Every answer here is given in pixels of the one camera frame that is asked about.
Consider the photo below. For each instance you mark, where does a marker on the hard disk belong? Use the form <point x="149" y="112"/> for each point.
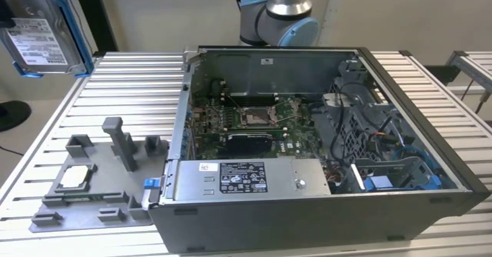
<point x="39" y="32"/>

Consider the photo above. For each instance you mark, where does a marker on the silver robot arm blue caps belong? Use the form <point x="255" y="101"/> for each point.
<point x="286" y="6"/>

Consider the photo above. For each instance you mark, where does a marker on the grey metal disk bay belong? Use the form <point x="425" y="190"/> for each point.
<point x="358" y="115"/>

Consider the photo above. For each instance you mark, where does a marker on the black round stand base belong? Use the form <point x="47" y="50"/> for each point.
<point x="14" y="115"/>

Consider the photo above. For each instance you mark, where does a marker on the silver square CPU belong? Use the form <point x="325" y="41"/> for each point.
<point x="77" y="177"/>

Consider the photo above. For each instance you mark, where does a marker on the locking lever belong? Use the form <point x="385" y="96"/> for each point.
<point x="235" y="101"/>

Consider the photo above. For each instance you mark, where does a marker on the green RAM stick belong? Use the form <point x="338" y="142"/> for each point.
<point x="93" y="196"/>

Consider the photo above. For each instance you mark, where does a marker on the blue case latch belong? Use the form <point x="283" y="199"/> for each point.
<point x="151" y="183"/>

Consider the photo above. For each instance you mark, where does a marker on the grey parts rack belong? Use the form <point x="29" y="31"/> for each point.
<point x="101" y="211"/>

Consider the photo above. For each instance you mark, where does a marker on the CPU socket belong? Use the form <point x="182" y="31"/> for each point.
<point x="258" y="116"/>

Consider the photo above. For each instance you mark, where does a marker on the silver power supply unit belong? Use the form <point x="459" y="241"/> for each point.
<point x="193" y="182"/>

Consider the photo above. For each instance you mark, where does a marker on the black chipset heatsink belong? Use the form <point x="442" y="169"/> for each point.
<point x="250" y="143"/>

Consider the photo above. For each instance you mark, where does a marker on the green motherboard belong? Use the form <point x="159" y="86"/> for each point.
<point x="301" y="144"/>

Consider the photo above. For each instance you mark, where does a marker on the black open PC case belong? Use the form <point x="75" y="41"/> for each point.
<point x="269" y="225"/>

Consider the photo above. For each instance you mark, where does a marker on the blue carrier in bay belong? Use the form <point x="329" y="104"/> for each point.
<point x="379" y="182"/>

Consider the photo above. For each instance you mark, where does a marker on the aluminium slat side table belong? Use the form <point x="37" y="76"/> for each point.
<point x="475" y="64"/>

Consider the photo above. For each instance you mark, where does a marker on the black upright post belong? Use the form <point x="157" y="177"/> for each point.
<point x="97" y="15"/>

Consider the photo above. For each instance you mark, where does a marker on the black table bracket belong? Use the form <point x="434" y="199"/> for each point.
<point x="442" y="74"/>

